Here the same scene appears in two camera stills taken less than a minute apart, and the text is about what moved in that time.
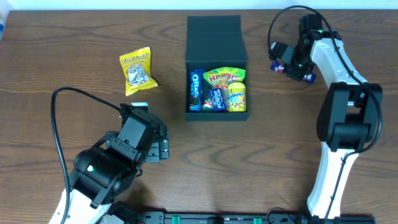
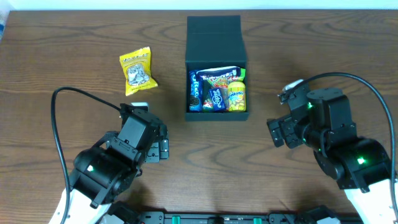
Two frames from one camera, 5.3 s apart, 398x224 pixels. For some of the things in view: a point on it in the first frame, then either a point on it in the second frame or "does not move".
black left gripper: (160, 149) does not move
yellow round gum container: (236, 97) does not move
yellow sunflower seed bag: (137, 70) does not move
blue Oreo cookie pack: (196, 90) does not move
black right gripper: (294, 72) to (278, 132)
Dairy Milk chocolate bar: (278, 66) to (218, 73)
